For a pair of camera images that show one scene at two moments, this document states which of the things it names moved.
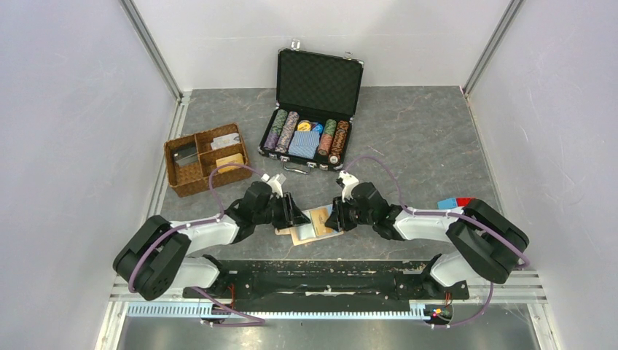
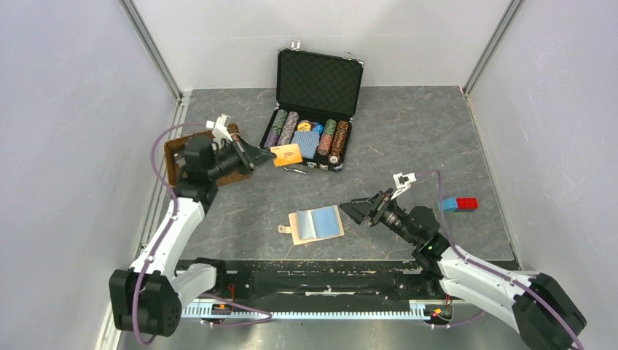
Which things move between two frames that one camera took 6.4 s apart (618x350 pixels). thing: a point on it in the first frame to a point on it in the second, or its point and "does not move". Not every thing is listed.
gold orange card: [318, 218] to [286, 154]
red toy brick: [463, 201] does not move
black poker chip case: [315, 101] does not move
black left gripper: [292, 215] to [250, 157]
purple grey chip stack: [288, 132] does not move
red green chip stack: [327, 136] does not move
